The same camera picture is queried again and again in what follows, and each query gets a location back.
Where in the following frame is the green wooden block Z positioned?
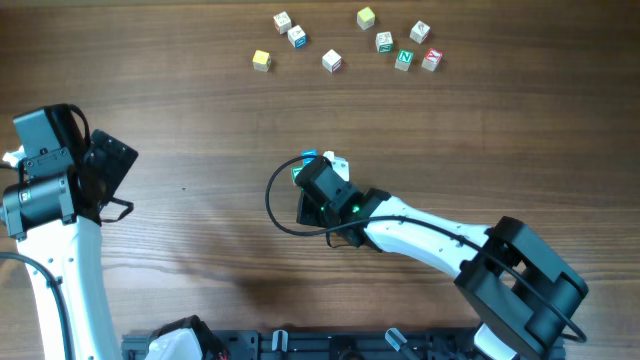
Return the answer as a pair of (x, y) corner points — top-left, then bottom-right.
(291, 166), (303, 184)

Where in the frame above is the blue wooden letter block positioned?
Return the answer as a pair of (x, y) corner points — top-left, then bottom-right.
(301, 149), (318, 166)

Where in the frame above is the dark green block Z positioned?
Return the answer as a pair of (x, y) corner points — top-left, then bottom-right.
(375, 31), (394, 53)

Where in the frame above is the yellow wooden block top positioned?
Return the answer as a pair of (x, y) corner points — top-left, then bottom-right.
(356, 7), (376, 30)

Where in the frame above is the yellow wooden block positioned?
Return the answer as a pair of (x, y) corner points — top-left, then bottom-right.
(252, 50), (271, 72)
(356, 7), (376, 30)

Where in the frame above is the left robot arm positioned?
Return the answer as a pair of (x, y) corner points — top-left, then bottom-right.
(1, 104), (227, 359)

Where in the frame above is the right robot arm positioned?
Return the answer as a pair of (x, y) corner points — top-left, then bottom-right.
(294, 158), (588, 359)

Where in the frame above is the yellow wooden block left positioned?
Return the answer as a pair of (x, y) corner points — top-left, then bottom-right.
(252, 50), (271, 72)

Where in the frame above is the green wooden block N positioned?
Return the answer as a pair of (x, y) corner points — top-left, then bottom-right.
(394, 49), (414, 72)

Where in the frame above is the blue-edged wooden block A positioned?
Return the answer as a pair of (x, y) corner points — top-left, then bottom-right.
(287, 25), (307, 48)

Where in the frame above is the red wooden letter block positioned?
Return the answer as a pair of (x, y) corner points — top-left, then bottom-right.
(421, 48), (443, 72)

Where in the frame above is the red-edged wooden block top left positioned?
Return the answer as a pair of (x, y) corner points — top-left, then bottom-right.
(273, 11), (292, 35)

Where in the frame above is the plain wooden block bird picture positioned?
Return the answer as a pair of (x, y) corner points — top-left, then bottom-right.
(410, 20), (431, 44)

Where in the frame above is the left camera cable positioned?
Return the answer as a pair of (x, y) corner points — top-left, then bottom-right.
(0, 252), (76, 360)

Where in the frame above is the camera cable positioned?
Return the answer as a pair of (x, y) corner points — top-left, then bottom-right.
(0, 252), (76, 360)
(264, 155), (588, 344)

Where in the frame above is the right camera cable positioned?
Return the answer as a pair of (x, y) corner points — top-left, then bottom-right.
(264, 155), (588, 344)

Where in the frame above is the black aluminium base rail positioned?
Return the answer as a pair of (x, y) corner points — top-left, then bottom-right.
(119, 327), (567, 360)

